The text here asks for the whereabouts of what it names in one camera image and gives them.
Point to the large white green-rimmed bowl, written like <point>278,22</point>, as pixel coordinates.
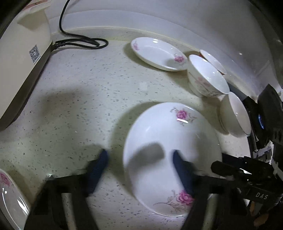
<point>233,116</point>

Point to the white bowl grey flower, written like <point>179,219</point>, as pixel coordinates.
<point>205,79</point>

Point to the white floral plate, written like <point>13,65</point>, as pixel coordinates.
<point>14,205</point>
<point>159,54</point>

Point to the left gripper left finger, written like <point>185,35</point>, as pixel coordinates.
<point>95,170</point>

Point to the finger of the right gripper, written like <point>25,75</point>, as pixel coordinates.
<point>229,167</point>

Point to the white plate pink flowers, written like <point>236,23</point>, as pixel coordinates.
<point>148,152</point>

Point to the white floral plate at left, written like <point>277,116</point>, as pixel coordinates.
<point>14,205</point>

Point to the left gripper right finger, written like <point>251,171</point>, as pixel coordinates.
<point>185,171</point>

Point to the red banded white bowl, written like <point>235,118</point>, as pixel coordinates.
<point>211,59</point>

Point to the far white floral plate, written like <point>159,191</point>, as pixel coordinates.
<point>159,54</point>

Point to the cream electric rice cooker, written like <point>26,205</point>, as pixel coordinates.
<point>25,47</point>

